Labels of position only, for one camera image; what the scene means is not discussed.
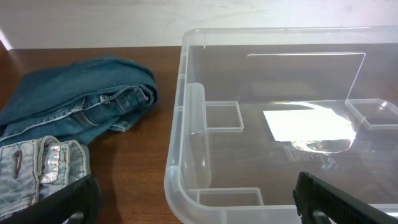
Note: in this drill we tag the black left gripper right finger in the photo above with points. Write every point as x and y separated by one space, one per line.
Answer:
320 202

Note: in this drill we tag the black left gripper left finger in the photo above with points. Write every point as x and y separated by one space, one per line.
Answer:
79 202

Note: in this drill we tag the light blue jeans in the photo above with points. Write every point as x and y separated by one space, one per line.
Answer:
32 170

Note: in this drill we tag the dark blue jeans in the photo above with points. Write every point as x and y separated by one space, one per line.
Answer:
79 101

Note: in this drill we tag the white label in bin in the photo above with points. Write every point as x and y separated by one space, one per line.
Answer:
308 125

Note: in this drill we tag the clear plastic storage bin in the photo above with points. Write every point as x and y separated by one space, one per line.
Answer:
255 107

